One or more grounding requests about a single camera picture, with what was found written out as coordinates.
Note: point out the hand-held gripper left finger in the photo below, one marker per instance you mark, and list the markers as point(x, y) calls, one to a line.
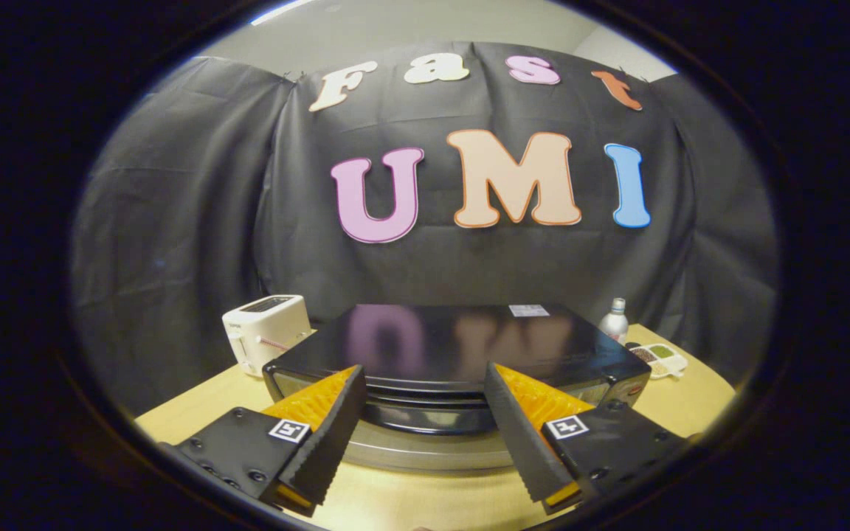
point(330, 436)

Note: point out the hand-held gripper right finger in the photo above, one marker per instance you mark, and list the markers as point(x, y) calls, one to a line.
point(519, 442)

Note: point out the black toaster oven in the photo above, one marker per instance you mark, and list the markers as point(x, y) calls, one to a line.
point(462, 346)

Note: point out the white pop-up toaster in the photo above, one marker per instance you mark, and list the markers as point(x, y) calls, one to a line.
point(266, 330)

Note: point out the white divided condiment dish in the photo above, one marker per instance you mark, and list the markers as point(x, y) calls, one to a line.
point(661, 359)

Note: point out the black backdrop cloth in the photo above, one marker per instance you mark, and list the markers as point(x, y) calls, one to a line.
point(425, 221)

